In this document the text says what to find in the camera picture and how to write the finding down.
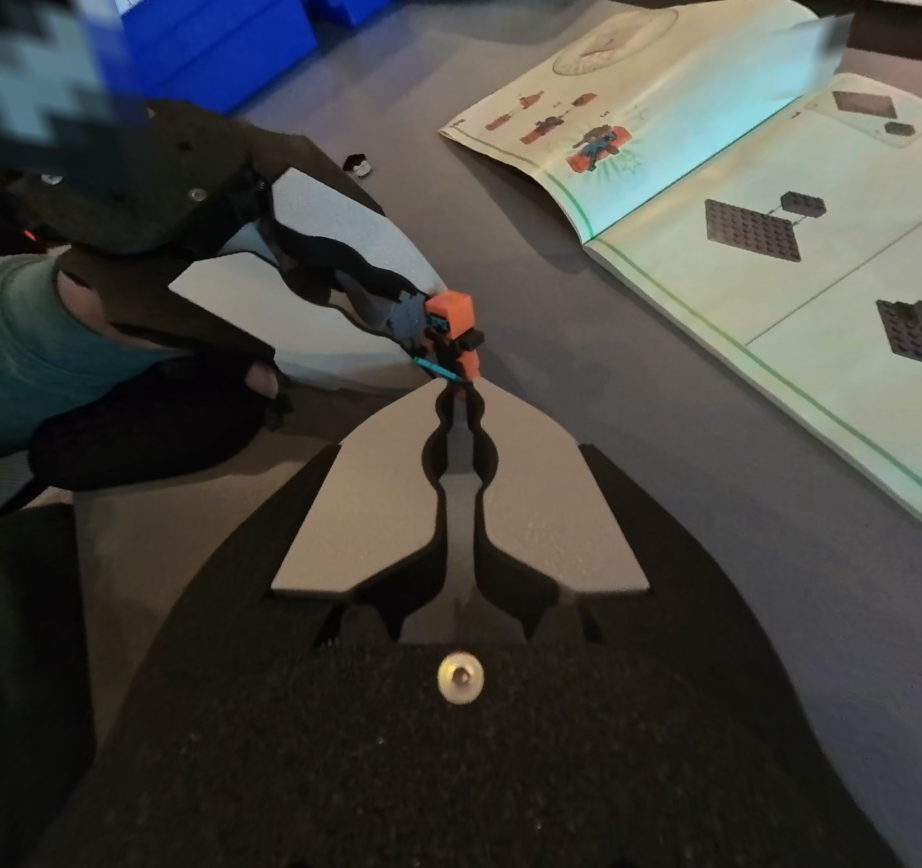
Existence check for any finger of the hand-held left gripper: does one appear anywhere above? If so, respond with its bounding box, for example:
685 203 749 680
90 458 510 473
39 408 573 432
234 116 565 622
167 250 429 391
270 166 449 322

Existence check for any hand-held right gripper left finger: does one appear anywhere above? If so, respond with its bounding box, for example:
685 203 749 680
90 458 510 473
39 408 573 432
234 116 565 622
270 377 462 642

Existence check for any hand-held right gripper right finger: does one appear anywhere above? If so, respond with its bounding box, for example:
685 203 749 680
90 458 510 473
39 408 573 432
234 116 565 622
467 377 651 642

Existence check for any orange toy brick figure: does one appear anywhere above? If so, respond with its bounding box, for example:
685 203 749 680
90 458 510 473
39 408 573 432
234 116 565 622
388 289 486 384

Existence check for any person's left forearm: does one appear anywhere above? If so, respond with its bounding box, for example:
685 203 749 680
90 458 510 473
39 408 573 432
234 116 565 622
0 254 192 455

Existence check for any grey desk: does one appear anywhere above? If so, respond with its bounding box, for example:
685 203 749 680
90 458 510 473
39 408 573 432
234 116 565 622
0 0 922 868

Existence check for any person's left hand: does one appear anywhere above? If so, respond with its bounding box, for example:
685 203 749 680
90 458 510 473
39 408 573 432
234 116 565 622
54 266 289 401

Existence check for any black mesh pad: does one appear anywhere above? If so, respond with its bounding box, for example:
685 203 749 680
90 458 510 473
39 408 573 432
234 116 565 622
29 371 289 492

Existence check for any open instruction booklet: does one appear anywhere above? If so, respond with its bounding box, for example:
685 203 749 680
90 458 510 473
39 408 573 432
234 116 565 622
438 0 922 519

